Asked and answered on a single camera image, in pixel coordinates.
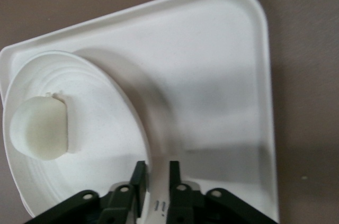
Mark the white tray with bear drawing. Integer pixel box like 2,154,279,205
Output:
0,0,281,224

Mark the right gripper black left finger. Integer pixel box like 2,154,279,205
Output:
29,161,147,224

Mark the round white plate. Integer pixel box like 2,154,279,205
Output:
2,50,153,219

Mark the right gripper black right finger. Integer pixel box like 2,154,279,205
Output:
164,160,276,224

